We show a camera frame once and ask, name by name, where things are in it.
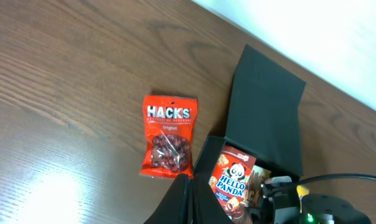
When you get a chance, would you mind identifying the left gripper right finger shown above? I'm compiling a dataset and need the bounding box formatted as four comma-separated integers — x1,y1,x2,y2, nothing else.
192,175,233,224

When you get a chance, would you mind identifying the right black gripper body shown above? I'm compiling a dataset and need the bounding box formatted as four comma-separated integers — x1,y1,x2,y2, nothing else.
261,175,371,224

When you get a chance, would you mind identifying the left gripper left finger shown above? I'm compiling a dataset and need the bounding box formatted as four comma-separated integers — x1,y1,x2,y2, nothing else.
144,174,189,224

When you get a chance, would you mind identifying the yellow Hacks candy bag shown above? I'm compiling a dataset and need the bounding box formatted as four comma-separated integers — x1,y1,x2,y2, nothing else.
296,185,309,201

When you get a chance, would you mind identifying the brown Pocky box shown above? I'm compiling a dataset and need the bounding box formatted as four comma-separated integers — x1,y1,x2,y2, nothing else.
242,165,271,208

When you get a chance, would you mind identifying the red Hello Panda box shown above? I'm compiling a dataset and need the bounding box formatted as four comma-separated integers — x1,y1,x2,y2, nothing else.
209,145,256,224

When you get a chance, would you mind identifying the red Hacks candy bag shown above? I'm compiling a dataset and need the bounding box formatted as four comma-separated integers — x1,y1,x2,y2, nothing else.
140,95,198,179

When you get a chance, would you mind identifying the dark green open box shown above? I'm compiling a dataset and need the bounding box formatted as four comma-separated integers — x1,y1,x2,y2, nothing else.
192,44,307,224

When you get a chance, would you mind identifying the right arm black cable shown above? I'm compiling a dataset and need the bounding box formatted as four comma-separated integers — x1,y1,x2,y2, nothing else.
292,172,376,189

